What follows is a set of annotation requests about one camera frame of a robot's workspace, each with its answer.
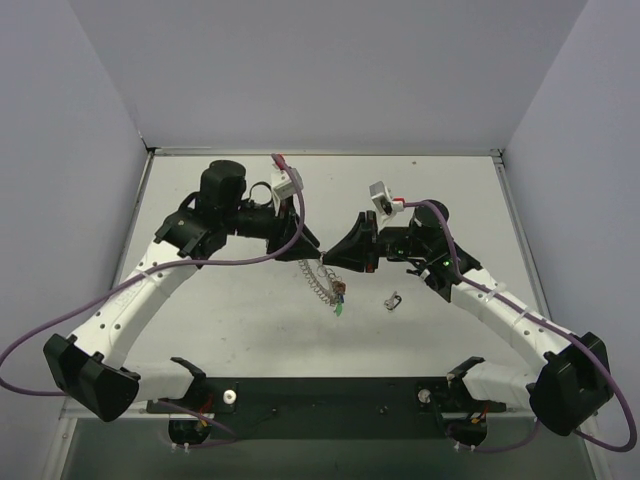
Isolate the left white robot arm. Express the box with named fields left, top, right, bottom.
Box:
left=44, top=154, right=320, bottom=422

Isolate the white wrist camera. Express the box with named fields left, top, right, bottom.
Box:
left=270, top=167, right=304, bottom=201
left=369, top=181, right=405, bottom=228

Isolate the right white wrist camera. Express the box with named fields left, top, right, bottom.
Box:
left=369, top=181, right=405, bottom=228

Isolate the small silver key clip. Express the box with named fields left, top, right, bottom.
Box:
left=383, top=291, right=403, bottom=312

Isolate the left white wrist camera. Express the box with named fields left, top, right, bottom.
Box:
left=270, top=167, right=304, bottom=201

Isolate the aluminium front rail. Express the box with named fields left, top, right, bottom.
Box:
left=60, top=403, right=170, bottom=420

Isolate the large metal keyring with loops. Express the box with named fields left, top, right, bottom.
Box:
left=297, top=260, right=346, bottom=308

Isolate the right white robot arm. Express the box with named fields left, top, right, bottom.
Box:
left=323, top=200, right=614, bottom=436

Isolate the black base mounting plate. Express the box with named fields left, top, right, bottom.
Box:
left=178, top=377, right=506, bottom=440

